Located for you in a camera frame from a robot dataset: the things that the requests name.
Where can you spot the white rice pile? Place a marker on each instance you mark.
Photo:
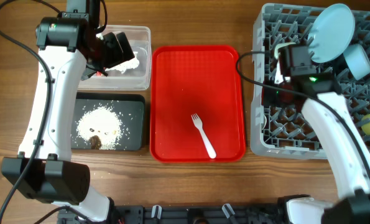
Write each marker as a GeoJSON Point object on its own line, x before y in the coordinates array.
{"type": "Point", "coordinates": [105, 123]}

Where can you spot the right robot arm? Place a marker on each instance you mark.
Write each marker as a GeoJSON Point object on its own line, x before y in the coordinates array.
{"type": "Point", "coordinates": [317, 96]}

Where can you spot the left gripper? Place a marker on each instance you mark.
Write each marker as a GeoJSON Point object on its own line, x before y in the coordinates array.
{"type": "Point", "coordinates": [117, 55]}

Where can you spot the red serving tray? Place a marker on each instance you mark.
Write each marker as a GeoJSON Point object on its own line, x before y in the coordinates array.
{"type": "Point", "coordinates": [202, 80]}

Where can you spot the light blue plate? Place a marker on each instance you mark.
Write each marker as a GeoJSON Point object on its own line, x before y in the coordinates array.
{"type": "Point", "coordinates": [331, 33]}

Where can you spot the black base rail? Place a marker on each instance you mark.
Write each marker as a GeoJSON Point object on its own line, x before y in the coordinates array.
{"type": "Point", "coordinates": [260, 213]}

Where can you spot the light blue bowl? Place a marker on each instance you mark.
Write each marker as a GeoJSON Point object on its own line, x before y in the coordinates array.
{"type": "Point", "coordinates": [357, 61]}

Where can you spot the white tissue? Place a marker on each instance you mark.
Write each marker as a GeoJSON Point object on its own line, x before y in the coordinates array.
{"type": "Point", "coordinates": [123, 67]}

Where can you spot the clear plastic bin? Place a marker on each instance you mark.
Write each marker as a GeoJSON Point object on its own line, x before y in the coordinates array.
{"type": "Point", "coordinates": [134, 79]}

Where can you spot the brown food chunk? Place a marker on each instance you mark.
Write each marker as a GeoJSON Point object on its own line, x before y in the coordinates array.
{"type": "Point", "coordinates": [95, 142]}

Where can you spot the grey dishwasher rack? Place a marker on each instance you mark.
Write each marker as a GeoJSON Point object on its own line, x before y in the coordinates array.
{"type": "Point", "coordinates": [286, 135]}

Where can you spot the white plastic fork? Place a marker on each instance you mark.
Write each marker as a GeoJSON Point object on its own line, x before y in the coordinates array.
{"type": "Point", "coordinates": [199, 125]}

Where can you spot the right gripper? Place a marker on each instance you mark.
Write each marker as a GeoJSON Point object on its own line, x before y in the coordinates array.
{"type": "Point", "coordinates": [267, 98]}

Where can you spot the black plastic tray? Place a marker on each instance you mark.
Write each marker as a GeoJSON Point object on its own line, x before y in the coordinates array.
{"type": "Point", "coordinates": [131, 105]}

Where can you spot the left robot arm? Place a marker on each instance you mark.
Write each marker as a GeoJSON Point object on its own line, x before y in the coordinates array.
{"type": "Point", "coordinates": [71, 47]}

